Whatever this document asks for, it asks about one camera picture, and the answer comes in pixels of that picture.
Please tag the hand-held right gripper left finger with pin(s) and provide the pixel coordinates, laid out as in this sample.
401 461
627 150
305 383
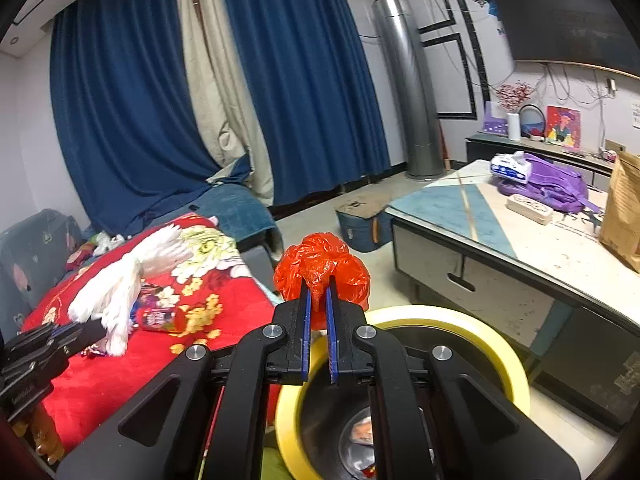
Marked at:
307 330

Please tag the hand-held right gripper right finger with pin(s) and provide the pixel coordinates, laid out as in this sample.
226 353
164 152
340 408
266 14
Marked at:
332 335

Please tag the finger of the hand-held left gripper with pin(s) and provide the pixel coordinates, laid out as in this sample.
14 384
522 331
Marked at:
82 335

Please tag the white plastic bag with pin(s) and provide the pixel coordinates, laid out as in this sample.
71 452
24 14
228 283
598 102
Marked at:
120 285

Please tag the red plastic bag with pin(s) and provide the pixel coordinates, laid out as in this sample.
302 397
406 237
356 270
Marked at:
320 260

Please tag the yellow trash bin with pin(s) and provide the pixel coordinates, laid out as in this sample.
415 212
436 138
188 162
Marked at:
500 350

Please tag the red floral blanket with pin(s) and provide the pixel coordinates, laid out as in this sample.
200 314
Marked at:
100 390

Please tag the red snack packet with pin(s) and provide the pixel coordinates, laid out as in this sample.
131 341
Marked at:
80 256
160 319

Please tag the dark purple snack wrapper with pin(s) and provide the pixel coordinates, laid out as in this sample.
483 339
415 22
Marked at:
157 296

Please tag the white crumpled cloth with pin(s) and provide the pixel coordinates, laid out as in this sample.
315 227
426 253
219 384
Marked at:
107 242

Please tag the blue storage stool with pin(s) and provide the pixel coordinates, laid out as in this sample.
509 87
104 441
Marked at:
362 227

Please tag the blue towel blanket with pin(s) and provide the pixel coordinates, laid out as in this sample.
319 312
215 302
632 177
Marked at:
235 210

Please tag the coffee table with drawer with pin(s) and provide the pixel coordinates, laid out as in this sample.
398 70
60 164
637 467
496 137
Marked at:
500 260

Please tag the wide blue curtain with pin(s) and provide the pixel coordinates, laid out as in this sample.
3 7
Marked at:
125 110

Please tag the white power strip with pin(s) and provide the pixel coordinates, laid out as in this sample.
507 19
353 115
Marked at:
530 208

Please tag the dark television cabinet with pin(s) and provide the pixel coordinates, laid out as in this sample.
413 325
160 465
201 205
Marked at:
480 150

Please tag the white tissue pack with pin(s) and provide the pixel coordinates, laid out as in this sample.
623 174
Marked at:
510 167

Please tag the narrow blue curtain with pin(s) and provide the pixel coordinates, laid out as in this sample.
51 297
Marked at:
310 85

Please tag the beige curtain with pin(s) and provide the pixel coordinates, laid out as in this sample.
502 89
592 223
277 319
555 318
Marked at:
215 100

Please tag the silver tower air conditioner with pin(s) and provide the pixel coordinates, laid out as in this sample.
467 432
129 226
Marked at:
410 90

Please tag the purple backpack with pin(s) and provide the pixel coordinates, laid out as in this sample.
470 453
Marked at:
555 182

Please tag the white vase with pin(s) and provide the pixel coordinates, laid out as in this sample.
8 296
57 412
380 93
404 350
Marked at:
513 127

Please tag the round black-rimmed ornament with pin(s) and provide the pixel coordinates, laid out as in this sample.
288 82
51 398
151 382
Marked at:
521 120

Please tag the red flower branches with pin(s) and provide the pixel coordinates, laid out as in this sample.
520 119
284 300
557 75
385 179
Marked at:
514 96

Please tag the colourful portrait painting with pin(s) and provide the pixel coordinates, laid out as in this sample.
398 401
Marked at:
563 127

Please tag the brown paper bag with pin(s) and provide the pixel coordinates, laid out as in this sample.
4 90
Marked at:
622 210

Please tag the black television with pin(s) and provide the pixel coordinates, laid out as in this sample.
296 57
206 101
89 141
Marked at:
565 20

